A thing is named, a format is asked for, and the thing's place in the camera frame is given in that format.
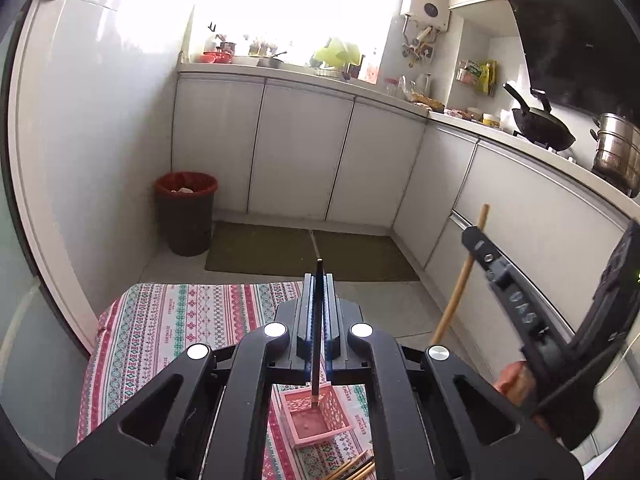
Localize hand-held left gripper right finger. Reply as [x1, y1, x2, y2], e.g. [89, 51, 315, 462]
[320, 272, 584, 480]

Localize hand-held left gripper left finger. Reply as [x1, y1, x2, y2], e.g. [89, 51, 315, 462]
[55, 272, 318, 480]

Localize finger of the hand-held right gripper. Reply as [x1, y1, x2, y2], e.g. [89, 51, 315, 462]
[462, 226, 567, 357]

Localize black chopstick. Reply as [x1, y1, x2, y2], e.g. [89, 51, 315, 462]
[310, 258, 325, 408]

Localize light wooden chopstick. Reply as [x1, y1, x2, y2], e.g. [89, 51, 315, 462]
[431, 204, 490, 347]

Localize pink plastic basket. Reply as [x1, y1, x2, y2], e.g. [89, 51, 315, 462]
[278, 382, 355, 450]

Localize bunch of wooden chopsticks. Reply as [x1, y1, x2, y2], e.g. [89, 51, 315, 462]
[324, 450, 377, 480]

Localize person's right hand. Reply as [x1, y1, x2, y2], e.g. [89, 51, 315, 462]
[492, 362, 552, 432]

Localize olive floor mat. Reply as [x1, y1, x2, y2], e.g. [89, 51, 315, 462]
[205, 221, 321, 276]
[312, 230, 421, 282]

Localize white kitchen cabinet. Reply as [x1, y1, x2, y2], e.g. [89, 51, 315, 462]
[392, 119, 640, 413]
[171, 70, 431, 229]

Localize patterned tablecloth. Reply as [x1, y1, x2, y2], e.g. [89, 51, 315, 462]
[77, 281, 382, 480]

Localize dark trash bin red bag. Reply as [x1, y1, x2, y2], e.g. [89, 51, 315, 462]
[153, 171, 219, 257]

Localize black wok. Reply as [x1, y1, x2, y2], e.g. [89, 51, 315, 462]
[502, 82, 577, 152]

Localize steel stock pot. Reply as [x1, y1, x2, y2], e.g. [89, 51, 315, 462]
[590, 112, 640, 194]

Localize hanging seasoning packets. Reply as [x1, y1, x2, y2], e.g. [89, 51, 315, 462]
[456, 59, 499, 96]

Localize clear bottles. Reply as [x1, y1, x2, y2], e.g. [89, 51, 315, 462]
[384, 73, 434, 102]

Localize green plastic bag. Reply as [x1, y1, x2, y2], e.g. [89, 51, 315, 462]
[312, 37, 362, 69]

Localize black range hood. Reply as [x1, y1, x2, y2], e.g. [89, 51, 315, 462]
[504, 0, 640, 117]

